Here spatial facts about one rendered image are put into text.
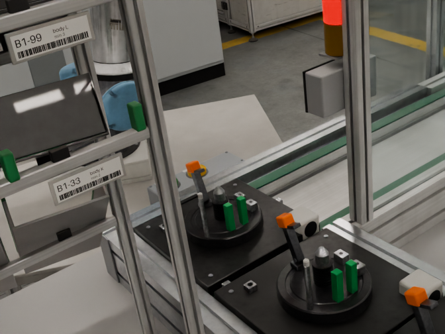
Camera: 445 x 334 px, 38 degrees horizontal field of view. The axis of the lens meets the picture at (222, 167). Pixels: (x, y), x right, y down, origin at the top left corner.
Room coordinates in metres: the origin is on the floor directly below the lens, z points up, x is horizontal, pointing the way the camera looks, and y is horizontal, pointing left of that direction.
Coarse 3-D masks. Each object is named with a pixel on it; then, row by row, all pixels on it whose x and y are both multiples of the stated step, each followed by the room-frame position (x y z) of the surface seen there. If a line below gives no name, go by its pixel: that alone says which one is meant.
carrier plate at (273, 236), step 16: (208, 192) 1.10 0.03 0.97; (256, 192) 1.07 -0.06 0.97; (272, 208) 1.00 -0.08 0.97; (288, 208) 1.00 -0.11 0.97; (144, 224) 1.01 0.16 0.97; (160, 224) 1.01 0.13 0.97; (272, 224) 0.95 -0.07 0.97; (144, 240) 0.98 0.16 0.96; (160, 240) 0.95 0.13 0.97; (256, 240) 0.91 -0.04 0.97; (272, 240) 0.90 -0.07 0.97; (192, 256) 0.89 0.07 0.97; (208, 256) 0.88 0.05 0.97; (224, 256) 0.88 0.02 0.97; (240, 256) 0.87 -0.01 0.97; (256, 256) 0.87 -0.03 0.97; (272, 256) 0.87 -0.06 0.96; (208, 272) 0.84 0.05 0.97; (224, 272) 0.84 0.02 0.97; (240, 272) 0.84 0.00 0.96; (208, 288) 0.81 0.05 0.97
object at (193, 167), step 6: (192, 162) 1.03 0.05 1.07; (198, 162) 1.03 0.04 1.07; (192, 168) 1.02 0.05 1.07; (198, 168) 1.03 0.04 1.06; (192, 174) 1.03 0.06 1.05; (198, 174) 1.03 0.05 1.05; (198, 180) 1.02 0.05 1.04; (198, 186) 1.02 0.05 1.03; (204, 186) 1.02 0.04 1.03; (198, 192) 1.02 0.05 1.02; (204, 192) 1.02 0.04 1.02; (204, 198) 1.01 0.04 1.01
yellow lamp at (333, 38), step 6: (324, 24) 0.97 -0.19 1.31; (324, 30) 0.97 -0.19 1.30; (330, 30) 0.95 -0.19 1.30; (336, 30) 0.95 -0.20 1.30; (324, 36) 0.97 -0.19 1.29; (330, 36) 0.96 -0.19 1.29; (336, 36) 0.95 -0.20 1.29; (324, 42) 0.97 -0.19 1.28; (330, 42) 0.96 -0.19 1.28; (336, 42) 0.95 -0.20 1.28; (342, 42) 0.95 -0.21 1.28; (330, 48) 0.96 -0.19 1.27; (336, 48) 0.95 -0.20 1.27; (342, 48) 0.95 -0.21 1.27; (330, 54) 0.96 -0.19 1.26; (336, 54) 0.95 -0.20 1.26; (342, 54) 0.95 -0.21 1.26
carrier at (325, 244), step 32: (288, 256) 0.85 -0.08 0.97; (320, 256) 0.75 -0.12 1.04; (352, 256) 0.83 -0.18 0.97; (224, 288) 0.80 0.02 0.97; (288, 288) 0.75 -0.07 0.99; (320, 288) 0.74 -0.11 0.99; (352, 288) 0.72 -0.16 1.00; (384, 288) 0.74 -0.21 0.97; (256, 320) 0.71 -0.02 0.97; (288, 320) 0.71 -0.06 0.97; (320, 320) 0.69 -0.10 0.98; (352, 320) 0.69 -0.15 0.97; (384, 320) 0.68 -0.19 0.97
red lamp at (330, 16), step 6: (324, 0) 0.96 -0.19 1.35; (330, 0) 0.95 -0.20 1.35; (336, 0) 0.95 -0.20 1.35; (324, 6) 0.96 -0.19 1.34; (330, 6) 0.95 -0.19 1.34; (336, 6) 0.95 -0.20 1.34; (324, 12) 0.96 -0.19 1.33; (330, 12) 0.95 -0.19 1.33; (336, 12) 0.95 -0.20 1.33; (324, 18) 0.97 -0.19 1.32; (330, 18) 0.95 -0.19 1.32; (336, 18) 0.95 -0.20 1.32; (330, 24) 0.95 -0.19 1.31; (336, 24) 0.95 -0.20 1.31
